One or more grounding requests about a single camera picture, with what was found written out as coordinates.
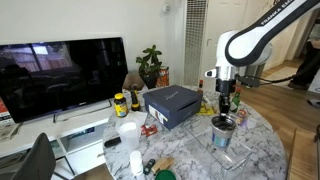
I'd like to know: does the dark bottle with yellow label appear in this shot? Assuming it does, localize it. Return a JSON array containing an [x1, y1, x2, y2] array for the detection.
[[129, 83, 142, 112]]

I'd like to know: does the small white pill bottle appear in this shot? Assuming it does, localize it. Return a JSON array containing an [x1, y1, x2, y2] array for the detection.
[[129, 150, 144, 177]]

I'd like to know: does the clear acrylic tray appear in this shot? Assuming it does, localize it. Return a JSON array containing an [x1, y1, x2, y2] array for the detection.
[[184, 114, 253, 173]]

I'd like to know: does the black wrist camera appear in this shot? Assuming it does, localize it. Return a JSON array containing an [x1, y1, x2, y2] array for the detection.
[[236, 74, 262, 89]]

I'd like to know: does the person in dark trousers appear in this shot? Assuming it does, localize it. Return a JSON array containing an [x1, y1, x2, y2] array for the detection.
[[288, 39, 320, 91]]

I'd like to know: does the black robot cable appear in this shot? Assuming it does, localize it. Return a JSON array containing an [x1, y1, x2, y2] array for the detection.
[[258, 73, 303, 86]]

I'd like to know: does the white cup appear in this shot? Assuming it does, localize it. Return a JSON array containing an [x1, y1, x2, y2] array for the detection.
[[115, 116, 143, 150]]

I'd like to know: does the green bottle red cap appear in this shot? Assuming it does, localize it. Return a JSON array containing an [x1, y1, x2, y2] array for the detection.
[[229, 87, 242, 113]]

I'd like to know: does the white television stand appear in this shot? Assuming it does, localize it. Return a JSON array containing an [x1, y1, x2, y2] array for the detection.
[[0, 106, 118, 176]]

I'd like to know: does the black flat screen television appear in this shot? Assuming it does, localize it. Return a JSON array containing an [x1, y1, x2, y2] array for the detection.
[[0, 36, 129, 124]]

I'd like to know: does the orange game box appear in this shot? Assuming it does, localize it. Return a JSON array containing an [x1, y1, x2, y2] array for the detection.
[[156, 65, 170, 88]]

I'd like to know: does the red printed paper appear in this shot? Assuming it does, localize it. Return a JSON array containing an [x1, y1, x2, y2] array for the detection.
[[0, 98, 13, 126]]

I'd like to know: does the yellow lid vitamin bottle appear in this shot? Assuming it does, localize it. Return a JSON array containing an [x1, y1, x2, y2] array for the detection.
[[113, 92, 129, 118]]

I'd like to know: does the purple and red snack jar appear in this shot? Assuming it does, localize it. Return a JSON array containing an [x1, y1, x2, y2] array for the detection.
[[234, 109, 249, 128]]

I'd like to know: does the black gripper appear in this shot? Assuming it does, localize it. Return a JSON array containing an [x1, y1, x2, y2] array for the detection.
[[215, 78, 237, 116]]

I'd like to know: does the navy blue cardboard box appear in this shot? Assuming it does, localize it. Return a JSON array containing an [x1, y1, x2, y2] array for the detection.
[[143, 84, 203, 130]]

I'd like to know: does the hot sauce bottle red cap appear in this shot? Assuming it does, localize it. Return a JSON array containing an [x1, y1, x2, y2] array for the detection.
[[197, 79, 205, 96]]

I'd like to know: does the small dark toy car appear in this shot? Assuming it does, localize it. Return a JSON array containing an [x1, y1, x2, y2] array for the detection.
[[143, 158, 157, 176]]

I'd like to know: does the black chair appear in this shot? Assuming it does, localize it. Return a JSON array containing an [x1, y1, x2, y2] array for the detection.
[[11, 132, 69, 180]]

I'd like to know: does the black remote control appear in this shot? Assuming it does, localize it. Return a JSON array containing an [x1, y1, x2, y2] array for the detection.
[[103, 136, 122, 149]]

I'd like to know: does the brown paper bag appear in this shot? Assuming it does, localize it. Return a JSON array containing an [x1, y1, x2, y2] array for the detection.
[[122, 73, 145, 92]]

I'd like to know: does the wooden bench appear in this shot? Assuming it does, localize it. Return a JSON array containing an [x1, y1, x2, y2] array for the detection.
[[288, 128, 320, 180]]

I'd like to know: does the wooden block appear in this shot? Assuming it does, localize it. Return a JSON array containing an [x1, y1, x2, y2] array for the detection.
[[151, 156, 175, 174]]

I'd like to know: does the red snack packet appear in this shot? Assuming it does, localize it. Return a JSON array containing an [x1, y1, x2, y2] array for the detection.
[[140, 124, 158, 137]]

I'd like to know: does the yellow packet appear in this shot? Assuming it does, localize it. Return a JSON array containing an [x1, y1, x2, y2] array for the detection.
[[196, 101, 214, 117]]

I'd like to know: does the white wall heater grille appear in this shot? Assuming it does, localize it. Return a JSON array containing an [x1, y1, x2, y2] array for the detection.
[[182, 0, 208, 87]]

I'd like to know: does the green potted plant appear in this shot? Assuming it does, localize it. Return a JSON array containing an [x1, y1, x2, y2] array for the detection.
[[135, 44, 163, 89]]

